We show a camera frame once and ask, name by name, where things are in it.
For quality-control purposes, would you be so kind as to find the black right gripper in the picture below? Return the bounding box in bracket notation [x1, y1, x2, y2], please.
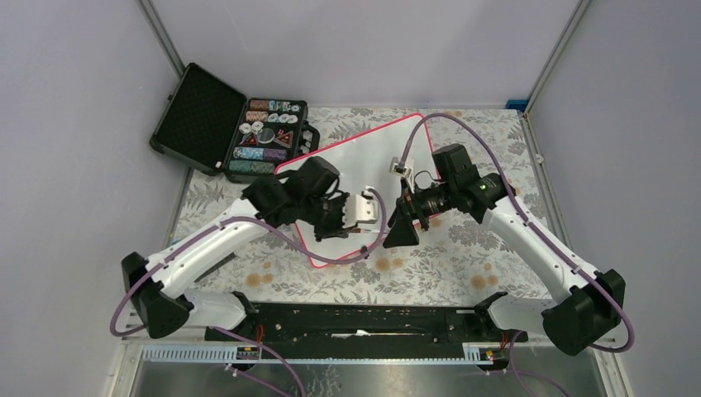
[383, 177, 457, 249]

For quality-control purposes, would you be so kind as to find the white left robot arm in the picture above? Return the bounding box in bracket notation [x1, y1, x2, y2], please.
[111, 156, 347, 340]

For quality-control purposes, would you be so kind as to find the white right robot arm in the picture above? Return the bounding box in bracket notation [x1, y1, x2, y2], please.
[383, 144, 630, 356]

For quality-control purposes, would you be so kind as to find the grey lego baseplate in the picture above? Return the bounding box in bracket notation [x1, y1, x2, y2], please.
[195, 252, 236, 283]

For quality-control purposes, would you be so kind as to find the black poker chip case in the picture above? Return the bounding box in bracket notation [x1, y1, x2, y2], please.
[150, 63, 320, 184]

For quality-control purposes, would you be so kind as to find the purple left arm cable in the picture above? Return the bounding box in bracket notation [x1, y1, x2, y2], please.
[109, 187, 389, 397]

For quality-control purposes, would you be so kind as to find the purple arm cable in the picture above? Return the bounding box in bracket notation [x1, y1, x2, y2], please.
[109, 187, 389, 397]
[397, 113, 637, 397]

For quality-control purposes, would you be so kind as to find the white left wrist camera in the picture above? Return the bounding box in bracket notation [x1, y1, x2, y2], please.
[342, 194, 380, 228]

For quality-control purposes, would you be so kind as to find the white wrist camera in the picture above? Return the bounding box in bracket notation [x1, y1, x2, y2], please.
[342, 194, 380, 228]
[389, 156, 415, 180]

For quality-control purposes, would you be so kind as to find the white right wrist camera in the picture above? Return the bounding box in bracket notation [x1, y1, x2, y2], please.
[389, 156, 415, 180]

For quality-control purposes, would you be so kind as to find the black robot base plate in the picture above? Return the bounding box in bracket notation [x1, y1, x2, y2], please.
[232, 302, 517, 344]

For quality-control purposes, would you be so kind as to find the blue corner bracket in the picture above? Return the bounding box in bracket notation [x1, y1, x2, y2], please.
[504, 99, 529, 112]

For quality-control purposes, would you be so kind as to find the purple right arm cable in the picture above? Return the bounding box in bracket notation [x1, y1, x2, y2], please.
[397, 113, 637, 397]

